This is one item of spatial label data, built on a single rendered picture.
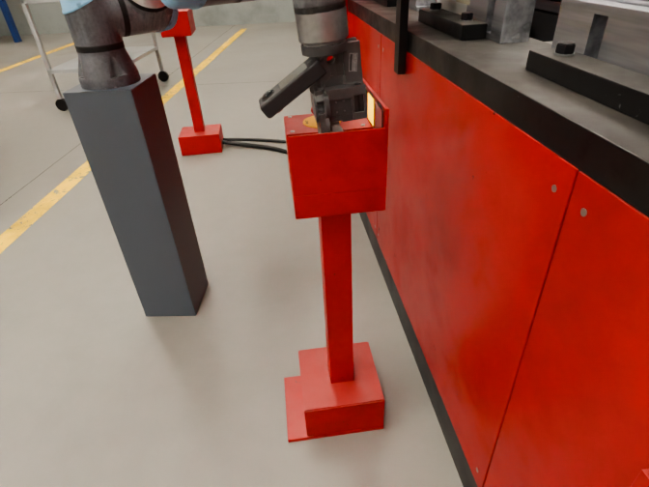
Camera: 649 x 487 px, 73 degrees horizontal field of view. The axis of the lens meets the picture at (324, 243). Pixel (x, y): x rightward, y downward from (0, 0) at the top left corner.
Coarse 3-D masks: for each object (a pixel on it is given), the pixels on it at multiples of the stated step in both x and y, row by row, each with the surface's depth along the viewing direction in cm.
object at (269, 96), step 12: (312, 60) 66; (300, 72) 66; (312, 72) 66; (324, 72) 66; (276, 84) 70; (288, 84) 66; (300, 84) 66; (312, 84) 67; (264, 96) 68; (276, 96) 67; (288, 96) 67; (264, 108) 67; (276, 108) 68
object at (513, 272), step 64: (384, 64) 130; (448, 128) 86; (512, 128) 63; (448, 192) 90; (512, 192) 65; (576, 192) 51; (384, 256) 159; (448, 256) 94; (512, 256) 67; (576, 256) 52; (640, 256) 42; (448, 320) 99; (512, 320) 69; (576, 320) 53; (640, 320) 43; (448, 384) 103; (512, 384) 72; (576, 384) 55; (640, 384) 44; (512, 448) 74; (576, 448) 56; (640, 448) 45
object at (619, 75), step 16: (544, 48) 68; (528, 64) 68; (544, 64) 65; (560, 64) 61; (576, 64) 59; (592, 64) 59; (608, 64) 58; (560, 80) 61; (576, 80) 58; (592, 80) 55; (608, 80) 53; (624, 80) 52; (640, 80) 51; (592, 96) 55; (608, 96) 53; (624, 96) 50; (640, 96) 48; (624, 112) 51; (640, 112) 48
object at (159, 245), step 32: (64, 96) 112; (96, 96) 112; (128, 96) 112; (160, 96) 129; (96, 128) 117; (128, 128) 116; (160, 128) 128; (96, 160) 122; (128, 160) 122; (160, 160) 128; (128, 192) 127; (160, 192) 127; (128, 224) 133; (160, 224) 133; (192, 224) 153; (128, 256) 140; (160, 256) 140; (192, 256) 152; (160, 288) 147; (192, 288) 152
